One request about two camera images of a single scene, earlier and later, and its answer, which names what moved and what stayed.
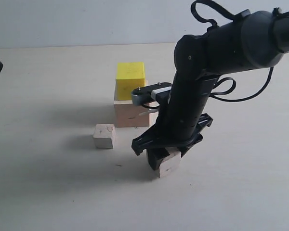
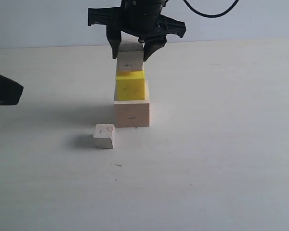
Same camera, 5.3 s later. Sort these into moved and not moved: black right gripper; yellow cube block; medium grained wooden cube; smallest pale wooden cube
Moved: medium grained wooden cube; black right gripper
Not moved: smallest pale wooden cube; yellow cube block
